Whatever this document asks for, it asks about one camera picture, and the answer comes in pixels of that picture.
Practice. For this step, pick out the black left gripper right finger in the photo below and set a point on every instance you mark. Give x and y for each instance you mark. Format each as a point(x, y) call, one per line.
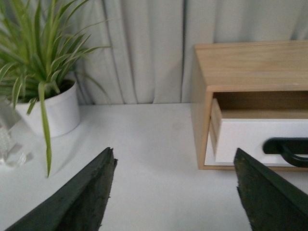
point(271, 203)

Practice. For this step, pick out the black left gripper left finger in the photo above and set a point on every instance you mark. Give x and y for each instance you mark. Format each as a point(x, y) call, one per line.
point(79, 205)

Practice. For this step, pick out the black drawer handle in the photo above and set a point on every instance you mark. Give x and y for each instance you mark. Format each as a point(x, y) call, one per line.
point(293, 150)

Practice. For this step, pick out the white drawer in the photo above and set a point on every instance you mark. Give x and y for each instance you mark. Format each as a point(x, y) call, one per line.
point(249, 130)

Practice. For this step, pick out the wooden drawer cabinet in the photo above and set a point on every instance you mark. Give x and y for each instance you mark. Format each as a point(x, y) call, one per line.
point(270, 75)

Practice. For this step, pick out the clear glass object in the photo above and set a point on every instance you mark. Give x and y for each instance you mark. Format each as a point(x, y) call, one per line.
point(11, 154)

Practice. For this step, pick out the grey curtain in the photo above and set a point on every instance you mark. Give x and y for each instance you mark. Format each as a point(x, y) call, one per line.
point(144, 48)

